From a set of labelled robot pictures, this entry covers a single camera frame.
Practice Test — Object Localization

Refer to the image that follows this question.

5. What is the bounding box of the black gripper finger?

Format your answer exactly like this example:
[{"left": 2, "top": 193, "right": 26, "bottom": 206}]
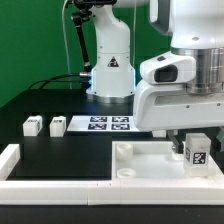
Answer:
[
  {"left": 167, "top": 130, "right": 184, "bottom": 154},
  {"left": 212, "top": 127, "right": 224, "bottom": 152}
]

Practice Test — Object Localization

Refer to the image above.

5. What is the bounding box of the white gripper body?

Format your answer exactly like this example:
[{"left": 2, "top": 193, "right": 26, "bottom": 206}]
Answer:
[{"left": 133, "top": 51, "right": 224, "bottom": 131}]

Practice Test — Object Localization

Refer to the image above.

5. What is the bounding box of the white square table top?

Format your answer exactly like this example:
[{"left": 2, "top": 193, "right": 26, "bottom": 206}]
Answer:
[{"left": 112, "top": 141, "right": 224, "bottom": 188}]

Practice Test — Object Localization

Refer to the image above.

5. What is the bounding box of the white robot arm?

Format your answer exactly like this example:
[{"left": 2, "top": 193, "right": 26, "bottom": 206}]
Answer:
[{"left": 87, "top": 0, "right": 224, "bottom": 131}]

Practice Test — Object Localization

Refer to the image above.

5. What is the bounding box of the white U-shaped obstacle fence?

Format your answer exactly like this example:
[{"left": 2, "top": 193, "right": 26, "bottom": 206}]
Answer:
[{"left": 0, "top": 144, "right": 224, "bottom": 205}]

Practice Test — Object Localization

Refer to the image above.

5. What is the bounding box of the white AprilTag base plate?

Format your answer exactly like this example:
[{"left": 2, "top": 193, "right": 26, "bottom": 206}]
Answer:
[{"left": 67, "top": 116, "right": 138, "bottom": 132}]

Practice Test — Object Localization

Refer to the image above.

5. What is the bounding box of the black cable bundle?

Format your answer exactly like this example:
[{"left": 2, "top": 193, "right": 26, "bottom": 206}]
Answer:
[{"left": 27, "top": 73, "right": 91, "bottom": 91}]

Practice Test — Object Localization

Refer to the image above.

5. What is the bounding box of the white hanging cable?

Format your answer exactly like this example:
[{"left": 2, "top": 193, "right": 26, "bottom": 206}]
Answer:
[{"left": 61, "top": 0, "right": 74, "bottom": 90}]

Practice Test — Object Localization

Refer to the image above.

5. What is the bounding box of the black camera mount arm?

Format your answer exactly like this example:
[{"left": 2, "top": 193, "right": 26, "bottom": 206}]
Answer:
[{"left": 71, "top": 0, "right": 117, "bottom": 72}]

